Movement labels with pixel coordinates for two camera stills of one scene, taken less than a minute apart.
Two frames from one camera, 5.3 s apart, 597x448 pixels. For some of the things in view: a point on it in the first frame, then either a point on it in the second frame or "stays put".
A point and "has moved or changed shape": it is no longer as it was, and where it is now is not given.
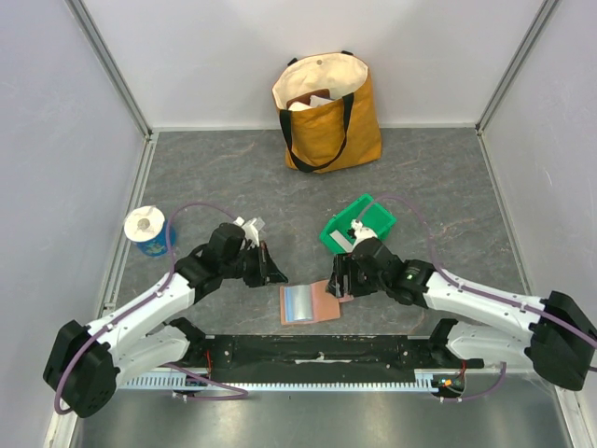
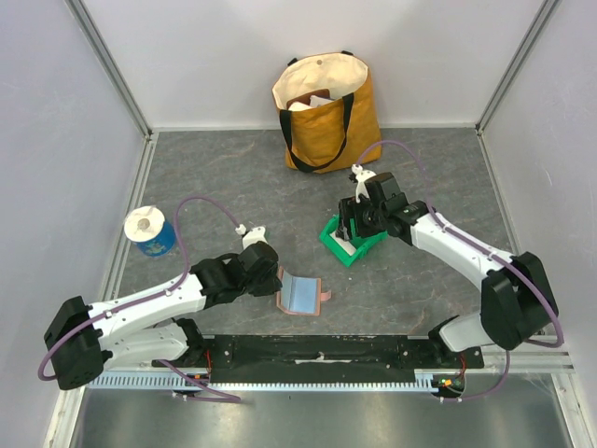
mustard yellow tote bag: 328,112 stays put
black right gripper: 343,275 → 350,220
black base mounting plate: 252,357 stays put
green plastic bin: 367,211 has moved or changed shape
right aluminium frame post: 546,9 stays put
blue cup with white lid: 146,227 stays put
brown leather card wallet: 309,302 has moved or changed shape
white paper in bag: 314,101 stays put
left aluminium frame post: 88,28 stays put
